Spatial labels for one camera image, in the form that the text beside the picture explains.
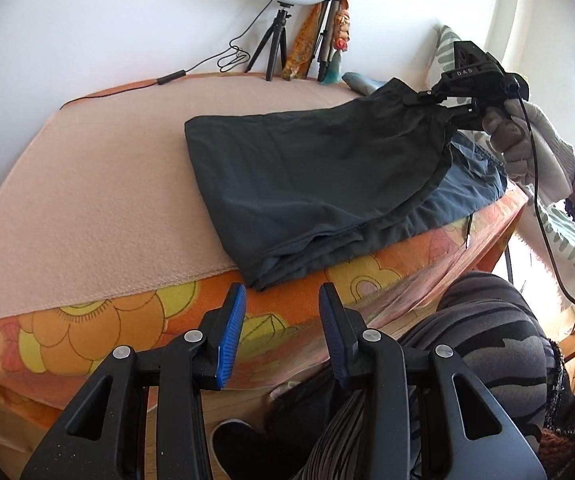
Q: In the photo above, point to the person's right hand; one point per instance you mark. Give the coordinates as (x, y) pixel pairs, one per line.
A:
(542, 155)

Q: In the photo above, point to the orange patterned scarf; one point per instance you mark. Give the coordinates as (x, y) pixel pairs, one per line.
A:
(300, 47)

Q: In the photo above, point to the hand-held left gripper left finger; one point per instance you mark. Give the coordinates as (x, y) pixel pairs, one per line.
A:
(230, 335)

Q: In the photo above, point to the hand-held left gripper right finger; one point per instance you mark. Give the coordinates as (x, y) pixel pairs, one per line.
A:
(332, 335)

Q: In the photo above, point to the person's leg in striped trousers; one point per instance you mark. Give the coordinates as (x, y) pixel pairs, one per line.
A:
(467, 320)

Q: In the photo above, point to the floral scarf with teal end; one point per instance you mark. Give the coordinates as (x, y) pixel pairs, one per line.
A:
(343, 25)

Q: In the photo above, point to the green striped cushion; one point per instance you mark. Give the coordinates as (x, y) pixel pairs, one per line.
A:
(445, 42)
(562, 240)

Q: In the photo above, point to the orange floral bedcover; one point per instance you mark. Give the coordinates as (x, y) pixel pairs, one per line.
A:
(92, 330)

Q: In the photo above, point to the beige blanket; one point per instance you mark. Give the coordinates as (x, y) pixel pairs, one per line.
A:
(92, 185)

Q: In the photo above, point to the black tripod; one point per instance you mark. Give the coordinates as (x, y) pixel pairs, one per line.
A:
(271, 55)

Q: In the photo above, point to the black pants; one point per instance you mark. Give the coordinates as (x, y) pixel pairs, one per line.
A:
(317, 170)

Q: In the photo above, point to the folded grey tripod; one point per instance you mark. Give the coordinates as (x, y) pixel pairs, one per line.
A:
(325, 40)

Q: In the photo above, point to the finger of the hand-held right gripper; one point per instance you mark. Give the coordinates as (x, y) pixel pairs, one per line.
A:
(467, 116)
(430, 96)

